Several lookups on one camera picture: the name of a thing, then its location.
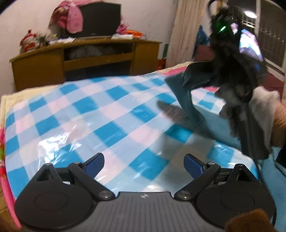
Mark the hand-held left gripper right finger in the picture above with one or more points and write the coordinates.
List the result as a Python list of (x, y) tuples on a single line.
[(192, 166)]

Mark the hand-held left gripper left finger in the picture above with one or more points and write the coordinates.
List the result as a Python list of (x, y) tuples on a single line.
[(96, 165)]

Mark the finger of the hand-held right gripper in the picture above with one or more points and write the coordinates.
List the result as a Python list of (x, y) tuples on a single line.
[(197, 74)]

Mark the teal small cloth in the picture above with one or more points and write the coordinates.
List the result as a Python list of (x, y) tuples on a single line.
[(187, 98)]

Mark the pink clothes pile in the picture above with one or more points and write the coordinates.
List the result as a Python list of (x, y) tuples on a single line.
[(71, 17)]

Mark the person's right hand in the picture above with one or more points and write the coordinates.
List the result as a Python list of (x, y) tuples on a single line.
[(265, 107)]

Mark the maroon headboard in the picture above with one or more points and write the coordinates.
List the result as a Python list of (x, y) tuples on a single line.
[(202, 53)]

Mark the blue bag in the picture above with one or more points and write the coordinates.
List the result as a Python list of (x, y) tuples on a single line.
[(202, 39)]

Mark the red item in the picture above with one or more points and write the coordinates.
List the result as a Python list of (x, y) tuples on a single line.
[(161, 64)]

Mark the green stick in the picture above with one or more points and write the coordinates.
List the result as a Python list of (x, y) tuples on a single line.
[(166, 51)]

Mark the window with grille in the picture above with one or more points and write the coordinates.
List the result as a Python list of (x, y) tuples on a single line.
[(272, 33)]

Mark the cream curtain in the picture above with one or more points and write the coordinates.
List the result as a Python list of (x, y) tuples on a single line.
[(185, 26)]

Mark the blue checked plastic sheet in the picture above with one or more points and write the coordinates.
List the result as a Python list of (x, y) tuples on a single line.
[(89, 111)]

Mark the orange item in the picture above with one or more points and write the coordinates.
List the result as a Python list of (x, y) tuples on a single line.
[(133, 33)]

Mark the brown fuzzy cloth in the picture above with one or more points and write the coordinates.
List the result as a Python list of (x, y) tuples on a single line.
[(248, 222)]

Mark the white papers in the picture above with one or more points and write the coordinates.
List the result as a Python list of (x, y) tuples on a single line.
[(121, 36)]

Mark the small pink cloth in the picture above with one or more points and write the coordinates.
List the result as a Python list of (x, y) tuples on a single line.
[(121, 28)]

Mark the floral printed bedsheet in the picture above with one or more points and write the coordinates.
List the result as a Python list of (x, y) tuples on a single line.
[(26, 94)]

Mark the grey cloth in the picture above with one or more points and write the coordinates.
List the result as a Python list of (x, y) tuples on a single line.
[(89, 51)]

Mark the wooden cabinet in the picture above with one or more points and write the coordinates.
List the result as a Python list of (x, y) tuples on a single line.
[(40, 67)]

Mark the black television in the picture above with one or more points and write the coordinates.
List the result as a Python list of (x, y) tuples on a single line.
[(98, 20)]

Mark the red white stuffed doll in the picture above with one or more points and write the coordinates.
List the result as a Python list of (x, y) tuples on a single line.
[(30, 41)]

